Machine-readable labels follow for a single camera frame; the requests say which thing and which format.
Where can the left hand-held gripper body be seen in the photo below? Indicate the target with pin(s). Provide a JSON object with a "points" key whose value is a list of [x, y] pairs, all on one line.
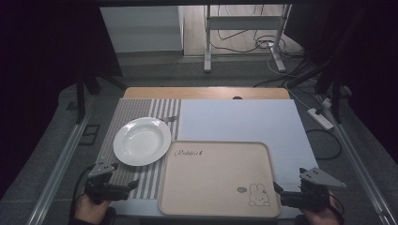
{"points": [[100, 187]]}

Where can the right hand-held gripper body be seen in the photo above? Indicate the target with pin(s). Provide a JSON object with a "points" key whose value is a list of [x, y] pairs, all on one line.
{"points": [[308, 198]]}

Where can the white plate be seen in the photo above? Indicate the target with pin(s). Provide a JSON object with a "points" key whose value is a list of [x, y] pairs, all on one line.
{"points": [[142, 141]]}

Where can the person's right hand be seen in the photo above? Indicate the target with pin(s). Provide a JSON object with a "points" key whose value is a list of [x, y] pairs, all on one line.
{"points": [[325, 217]]}

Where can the person's left hand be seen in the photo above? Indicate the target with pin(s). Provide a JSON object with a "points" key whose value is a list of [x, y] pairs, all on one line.
{"points": [[90, 212]]}

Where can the black floor socket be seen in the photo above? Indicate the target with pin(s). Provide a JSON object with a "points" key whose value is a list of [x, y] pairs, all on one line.
{"points": [[90, 134]]}

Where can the beige tray with rabbit print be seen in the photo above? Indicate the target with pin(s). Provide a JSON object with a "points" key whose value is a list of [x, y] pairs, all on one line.
{"points": [[216, 181]]}

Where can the light blue placemat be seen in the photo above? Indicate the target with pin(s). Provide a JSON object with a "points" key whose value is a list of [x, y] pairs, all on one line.
{"points": [[244, 122]]}

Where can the metal fork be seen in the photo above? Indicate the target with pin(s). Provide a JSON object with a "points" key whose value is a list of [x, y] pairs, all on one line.
{"points": [[170, 119]]}

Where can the grey striped placemat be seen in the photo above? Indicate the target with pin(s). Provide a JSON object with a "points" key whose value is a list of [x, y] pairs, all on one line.
{"points": [[137, 108]]}

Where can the white power strip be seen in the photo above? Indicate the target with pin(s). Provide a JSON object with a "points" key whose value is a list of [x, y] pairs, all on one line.
{"points": [[319, 118]]}

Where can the black stand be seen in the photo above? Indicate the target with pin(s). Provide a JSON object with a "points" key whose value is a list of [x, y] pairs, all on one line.
{"points": [[336, 90], [83, 93]]}

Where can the small black knob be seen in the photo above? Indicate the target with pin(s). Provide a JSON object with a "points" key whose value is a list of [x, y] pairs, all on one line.
{"points": [[237, 97]]}

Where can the white cabinet panel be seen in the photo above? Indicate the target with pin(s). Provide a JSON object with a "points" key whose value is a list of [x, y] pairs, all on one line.
{"points": [[140, 28]]}

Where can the aluminium floor rail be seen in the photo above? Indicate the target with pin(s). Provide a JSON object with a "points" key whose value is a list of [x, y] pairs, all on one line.
{"points": [[359, 162], [59, 168]]}

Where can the white metal stand frame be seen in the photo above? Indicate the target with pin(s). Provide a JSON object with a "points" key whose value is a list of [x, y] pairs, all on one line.
{"points": [[242, 22]]}

